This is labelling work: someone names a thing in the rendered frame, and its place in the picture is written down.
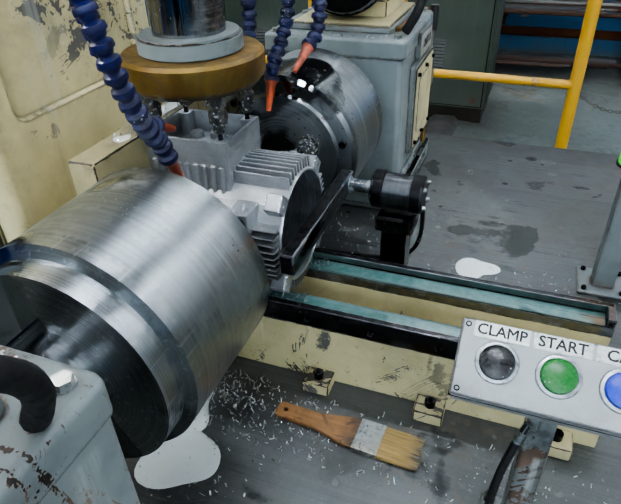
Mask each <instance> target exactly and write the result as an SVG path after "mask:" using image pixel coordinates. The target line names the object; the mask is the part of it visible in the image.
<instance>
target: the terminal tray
mask: <svg viewBox="0 0 621 504"><path fill-rule="evenodd" d="M207 112H208V111H207V110H198V109H189V108H188V112H184V108H182V109H181V110H179V111H178V112H176V113H175V114H173V115H172V116H170V117H168V118H167V119H165V120H164V122H166V123H168V124H171V125H174V126H175V127H176V131H174V132H166V134H167V135H168V139H170V140H171V141H172V143H173V148H174V149H175V150H176V151H177V153H178V156H179V157H178V160H177V161H178V163H179V165H180V168H181V170H182V172H183V175H184V177H185V178H187V179H189V180H191V181H192V182H194V183H196V184H198V185H200V186H201V187H203V188H204V189H206V190H207V191H209V190H210V189H213V192H214V193H216V192H217V191H218V190H221V193H222V194H225V193H226V192H227V191H228V192H230V191H231V189H232V186H233V184H234V177H233V170H236V165H239V161H242V157H245V154H248V152H251V150H254V149H257V148H258V149H261V146H260V144H261V138H260V126H259V116H251V115H249V119H245V115H242V114H234V113H228V124H225V127H226V129H225V132H224V134H223V140H222V141H219V139H218V134H216V133H214V131H213V126H212V125H210V124H209V117H208V114H207ZM205 131H206V132H205ZM228 132H229V136H228ZM225 133H227V135H226V134H225ZM230 133H231V134H232V135H231V134H230ZM228 138H229V139H228ZM146 148H147V153H148V158H149V161H150V164H151V168H156V169H161V170H165V171H168V172H171V171H170V170H169V169H168V167H167V166H163V165H161V164H160V163H159V160H158V156H157V155H156V154H154V152H153V149H152V148H151V147H148V146H147V145H146Z"/></svg>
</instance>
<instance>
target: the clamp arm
mask: <svg viewBox="0 0 621 504"><path fill-rule="evenodd" d="M350 179H353V180H355V179H356V178H353V171H352V170H345V169H342V170H341V172H340V173H339V174H338V176H337V177H336V178H335V180H334V181H333V183H332V184H331V185H330V187H329V188H328V189H327V191H326V192H325V191H323V193H322V194H321V199H320V200H319V202H318V203H317V204H316V206H315V207H314V208H313V210H312V211H311V212H310V214H309V215H308V217H307V218H306V219H305V221H304V222H303V223H302V225H301V226H300V227H299V229H298V230H297V231H296V233H295V234H294V236H293V237H292V238H291V240H290V241H289V242H288V244H287V245H286V246H282V248H281V249H280V255H279V261H280V272H281V273H282V274H285V275H290V276H294V275H295V274H296V272H297V271H298V269H299V268H300V266H301V265H302V263H303V262H304V260H305V259H306V257H307V256H308V254H309V253H310V251H311V250H312V248H313V247H314V245H315V244H316V242H317V241H318V239H319V238H320V236H321V235H322V233H323V232H324V230H325V229H326V227H327V226H328V224H329V223H330V221H331V220H332V218H333V217H334V215H335V214H336V212H337V210H338V209H339V207H340V206H341V204H342V203H343V201H344V200H345V198H346V197H347V195H348V194H349V193H351V192H355V191H354V189H353V187H349V183H350V185H354V183H355V182H354V181H350ZM350 190H351V191H350Z"/></svg>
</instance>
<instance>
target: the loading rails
mask: <svg viewBox="0 0 621 504"><path fill-rule="evenodd" d="M326 257H327V258H326ZM324 259H325V261H324ZM327 259H328V260H327ZM319 260H320V263H321V264H319V262H318V261H319ZM329 260H330V261H329ZM314 261H316V264H318V265H321V266H318V265H316V264H314V263H315V262H314ZM323 261H324V262H323ZM327 261H329V265H328V262H327ZM325 262H327V263H325ZM312 264H313V265H312ZM312 264H311V266H310V267H309V269H308V271H306V275H304V279H302V282H300V284H299V285H297V287H295V289H291V288H290V293H291V294H294V295H295V294H297V296H299V297H297V298H296V297H295V296H294V295H291V294H290V293H288V294H287V293H284V296H283V297H282V295H283V292H278V291H275V290H273V292H272V293H271V295H270V296H269V295H268V303H267V307H266V310H265V313H264V315H263V317H262V319H261V321H260V322H259V324H258V325H257V327H256V328H255V330H254V331H253V333H252V334H251V336H250V337H249V339H248V340H247V342H246V343H245V345H244V346H243V348H242V349H241V351H240V352H239V354H238V355H237V356H240V357H244V358H248V359H252V360H256V361H260V362H264V363H267V364H271V365H275V366H279V367H283V368H287V369H291V370H295V371H298V372H302V373H306V374H305V376H304V378H303V380H302V389H303V390H304V391H308V392H311V393H315V394H319V395H323V396H328V395H329V393H330V391H331V388H332V386H333V384H334V382H335V381H337V382H341V383H345V384H349V385H353V386H357V387H360V388H364V389H368V390H372V391H376V392H380V393H384V394H387V395H391V396H395V397H399V398H403V399H407V400H411V401H415V404H414V407H413V412H412V419H413V420H416V421H419V422H423V423H427V424H431V425H434V426H438V427H440V426H441V425H442V421H443V417H444V412H445V409H446V410H449V411H453V412H457V413H461V414H465V415H469V416H473V417H477V418H480V419H484V420H488V421H492V422H496V423H500V424H504V425H508V426H511V427H515V428H519V429H520V427H521V426H522V424H523V422H524V419H525V417H524V416H520V415H516V414H512V413H508V412H504V411H500V410H496V409H492V408H488V407H484V406H480V405H476V404H472V403H468V402H464V401H460V400H456V399H453V398H451V397H450V395H448V390H449V385H450V380H451V375H452V370H453V365H454V360H455V355H456V350H457V345H458V340H459V335H460V330H461V325H462V320H463V318H465V317H468V318H473V319H478V320H483V321H488V322H493V323H497V324H502V325H507V326H512V327H517V328H522V329H527V330H531V331H536V332H541V333H546V334H551V335H556V336H560V337H565V338H570V339H575V340H580V341H585V342H590V343H594V344H599V345H604V346H609V344H610V341H611V338H612V336H613V333H614V330H615V327H616V324H617V312H616V307H615V304H614V303H609V302H603V301H598V300H592V299H587V298H582V297H576V296H571V295H565V294H560V293H555V292H549V291H544V290H538V289H533V288H527V287H522V286H517V285H511V284H506V283H500V282H495V281H490V280H484V279H479V278H473V277H468V276H462V275H457V274H452V273H446V272H441V271H435V270H430V269H425V268H419V267H414V266H408V265H403V264H398V263H392V262H387V261H381V260H376V259H370V258H365V257H360V256H354V255H349V254H343V253H338V252H333V251H327V250H322V249H316V248H315V249H314V252H313V261H312ZM322 264H325V265H322ZM314 266H315V267H314ZM319 268H320V270H321V271H320V270H319ZM296 289H297V290H296ZM305 290H306V291H305ZM297 291H298V292H297ZM305 292H306V294H307V298H306V300H308V301H306V300H305V303H304V299H305V297H306V294H303V293H305ZM275 293H276V294H277V293H278V294H277V295H278V297H279V298H278V297H277V296H276V295H275ZM302 294H303V295H302ZM273 295H275V296H273ZM281 297H282V298H281ZM294 297H295V299H293V298H294ZM287 298H288V299H292V300H288V299H287ZM294 300H295V301H294ZM599 436H600V435H596V434H592V433H588V432H584V431H580V430H576V429H572V428H568V427H564V426H560V425H558V426H557V429H556V432H555V435H554V438H553V442H552V445H551V448H550V451H549V454H548V456H550V457H554V458H557V459H561V460H565V461H570V459H571V456H572V453H573V443H577V444H581V445H585V446H589V447H593V448H595V446H596V444H597V441H598V439H599Z"/></svg>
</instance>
